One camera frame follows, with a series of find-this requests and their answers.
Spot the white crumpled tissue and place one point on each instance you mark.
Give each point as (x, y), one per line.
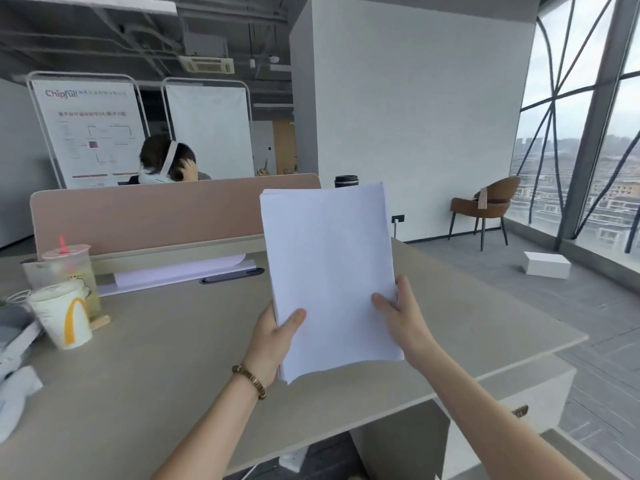
(15, 394)

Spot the grey white device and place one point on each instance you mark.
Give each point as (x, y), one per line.
(15, 329)

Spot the white box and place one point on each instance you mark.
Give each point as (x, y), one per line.
(546, 265)

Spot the person's right thumb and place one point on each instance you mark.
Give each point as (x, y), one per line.
(384, 301)

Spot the person's left forearm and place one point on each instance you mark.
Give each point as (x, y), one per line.
(210, 434)

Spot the small wooden stand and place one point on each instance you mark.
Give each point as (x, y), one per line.
(100, 322)

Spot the white drawer cabinet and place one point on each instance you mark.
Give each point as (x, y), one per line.
(500, 394)

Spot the black tumbler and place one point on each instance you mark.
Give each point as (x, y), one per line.
(346, 181)

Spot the brown chair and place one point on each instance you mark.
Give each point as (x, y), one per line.
(492, 202)

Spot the black pen tray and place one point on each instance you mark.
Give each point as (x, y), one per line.
(230, 276)

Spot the person's right forearm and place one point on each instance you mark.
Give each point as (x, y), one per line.
(480, 419)

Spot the person's left hand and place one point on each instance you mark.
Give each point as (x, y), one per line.
(265, 344)

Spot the ceiling air conditioner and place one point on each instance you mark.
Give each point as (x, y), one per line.
(207, 64)

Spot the stack of white paper sheets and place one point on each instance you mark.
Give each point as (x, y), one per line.
(330, 264)

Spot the printed poster stand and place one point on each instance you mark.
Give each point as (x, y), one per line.
(92, 129)

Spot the white headset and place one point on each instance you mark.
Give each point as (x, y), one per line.
(169, 159)

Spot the pink desk divider panel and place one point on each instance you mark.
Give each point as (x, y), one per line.
(150, 214)

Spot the blank white banner stand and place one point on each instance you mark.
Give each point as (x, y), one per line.
(210, 129)

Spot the white paper cup yellow arch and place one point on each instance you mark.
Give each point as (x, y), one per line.
(62, 314)

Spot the person's left thumb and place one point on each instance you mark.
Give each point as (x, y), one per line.
(292, 320)

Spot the white power strip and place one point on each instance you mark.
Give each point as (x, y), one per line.
(294, 457)

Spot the grey window frame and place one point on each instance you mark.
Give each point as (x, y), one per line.
(592, 119)

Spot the person's right hand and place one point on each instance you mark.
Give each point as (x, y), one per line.
(410, 329)

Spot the white paper sheet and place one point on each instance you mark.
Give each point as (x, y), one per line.
(170, 274)

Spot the clear drink cup red straw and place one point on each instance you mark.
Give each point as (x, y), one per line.
(75, 267)

